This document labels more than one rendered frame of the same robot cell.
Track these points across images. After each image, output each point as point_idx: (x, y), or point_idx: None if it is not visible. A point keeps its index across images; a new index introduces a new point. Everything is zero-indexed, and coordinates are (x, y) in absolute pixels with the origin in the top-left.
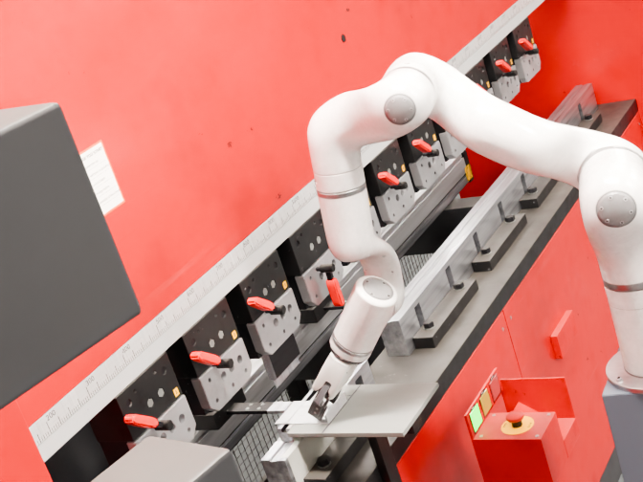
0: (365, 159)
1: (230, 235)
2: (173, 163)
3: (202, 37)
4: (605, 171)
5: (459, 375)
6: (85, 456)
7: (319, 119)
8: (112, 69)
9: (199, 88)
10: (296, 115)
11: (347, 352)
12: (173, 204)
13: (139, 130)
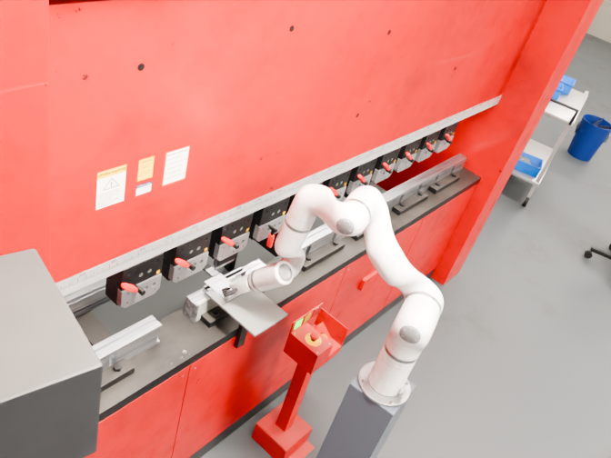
0: (328, 176)
1: (233, 203)
2: (224, 163)
3: (280, 101)
4: (417, 314)
5: (305, 293)
6: None
7: (307, 192)
8: (218, 109)
9: (262, 127)
10: (306, 149)
11: (254, 286)
12: (211, 183)
13: (215, 144)
